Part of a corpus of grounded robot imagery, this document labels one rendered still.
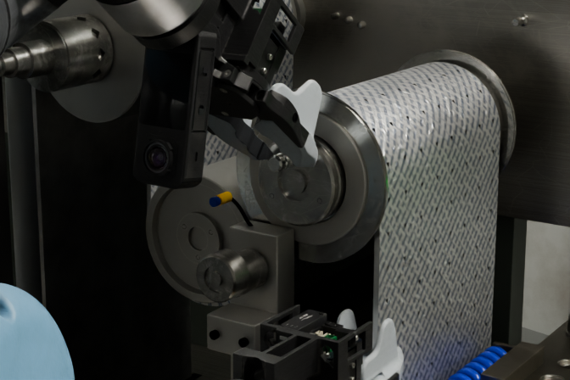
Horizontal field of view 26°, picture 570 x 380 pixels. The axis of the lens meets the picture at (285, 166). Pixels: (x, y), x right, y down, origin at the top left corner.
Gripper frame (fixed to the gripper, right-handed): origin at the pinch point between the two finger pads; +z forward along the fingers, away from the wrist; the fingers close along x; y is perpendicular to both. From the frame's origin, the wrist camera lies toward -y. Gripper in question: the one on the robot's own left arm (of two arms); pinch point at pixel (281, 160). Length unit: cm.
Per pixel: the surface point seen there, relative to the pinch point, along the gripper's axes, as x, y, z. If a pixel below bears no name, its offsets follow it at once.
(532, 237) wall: 91, 108, 278
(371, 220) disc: -6.2, -1.4, 6.1
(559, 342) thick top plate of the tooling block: -11.7, 2.7, 41.0
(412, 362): -6.4, -8.0, 21.5
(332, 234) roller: -2.7, -2.9, 6.9
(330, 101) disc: -2.3, 5.8, 0.1
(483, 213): -6.4, 8.9, 25.5
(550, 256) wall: 84, 103, 280
